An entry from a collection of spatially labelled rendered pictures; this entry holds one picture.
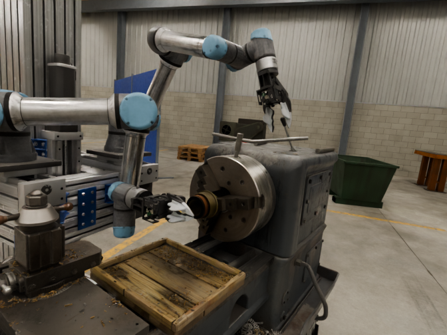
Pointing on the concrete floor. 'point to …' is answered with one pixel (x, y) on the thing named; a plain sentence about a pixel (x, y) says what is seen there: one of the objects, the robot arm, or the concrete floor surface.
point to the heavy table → (432, 171)
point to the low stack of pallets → (193, 151)
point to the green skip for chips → (360, 181)
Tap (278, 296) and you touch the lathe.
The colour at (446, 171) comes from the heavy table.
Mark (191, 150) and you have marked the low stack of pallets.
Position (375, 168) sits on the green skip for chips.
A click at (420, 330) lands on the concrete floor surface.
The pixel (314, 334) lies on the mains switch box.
